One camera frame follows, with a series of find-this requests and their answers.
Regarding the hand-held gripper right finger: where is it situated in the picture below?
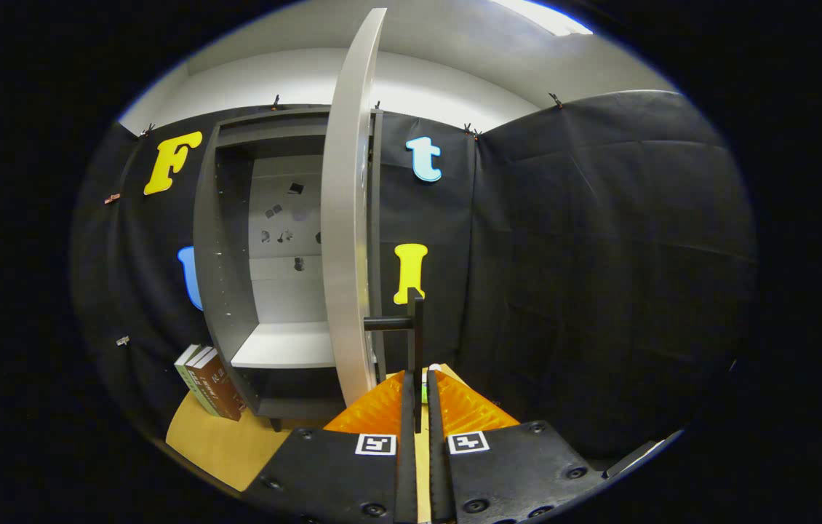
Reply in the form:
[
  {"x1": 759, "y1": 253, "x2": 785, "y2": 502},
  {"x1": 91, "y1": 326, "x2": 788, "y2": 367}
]
[{"x1": 427, "y1": 368, "x2": 607, "y2": 524}]

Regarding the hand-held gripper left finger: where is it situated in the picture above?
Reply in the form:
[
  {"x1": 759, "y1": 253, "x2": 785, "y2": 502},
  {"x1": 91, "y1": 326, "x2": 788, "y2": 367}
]
[{"x1": 242, "y1": 370, "x2": 419, "y2": 524}]

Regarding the black door handle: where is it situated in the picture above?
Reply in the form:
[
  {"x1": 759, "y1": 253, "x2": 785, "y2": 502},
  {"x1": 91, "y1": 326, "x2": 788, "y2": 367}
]
[{"x1": 364, "y1": 287, "x2": 426, "y2": 434}]

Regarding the white cabinet shelf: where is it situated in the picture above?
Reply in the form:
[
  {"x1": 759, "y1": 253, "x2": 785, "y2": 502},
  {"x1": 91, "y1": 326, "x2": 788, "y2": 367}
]
[{"x1": 231, "y1": 322, "x2": 338, "y2": 370}]

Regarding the brown book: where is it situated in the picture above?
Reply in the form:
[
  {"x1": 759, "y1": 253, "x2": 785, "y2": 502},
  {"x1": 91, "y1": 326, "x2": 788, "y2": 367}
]
[{"x1": 190, "y1": 349, "x2": 247, "y2": 422}]

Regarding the green book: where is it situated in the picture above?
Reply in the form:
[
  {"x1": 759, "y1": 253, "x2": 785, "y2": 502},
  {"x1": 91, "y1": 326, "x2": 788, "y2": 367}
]
[{"x1": 174, "y1": 344, "x2": 212, "y2": 418}]

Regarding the dark grey cabinet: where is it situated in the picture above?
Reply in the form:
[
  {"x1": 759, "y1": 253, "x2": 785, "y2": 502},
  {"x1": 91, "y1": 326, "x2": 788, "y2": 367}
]
[{"x1": 193, "y1": 106, "x2": 384, "y2": 432}]

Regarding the black backdrop cloth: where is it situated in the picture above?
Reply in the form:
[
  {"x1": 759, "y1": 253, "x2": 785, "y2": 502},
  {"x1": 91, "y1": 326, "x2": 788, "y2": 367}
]
[{"x1": 69, "y1": 90, "x2": 758, "y2": 468}]

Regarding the long ceiling light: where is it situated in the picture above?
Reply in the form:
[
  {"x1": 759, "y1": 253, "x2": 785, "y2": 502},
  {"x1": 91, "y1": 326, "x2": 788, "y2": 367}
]
[{"x1": 495, "y1": 0, "x2": 594, "y2": 37}]

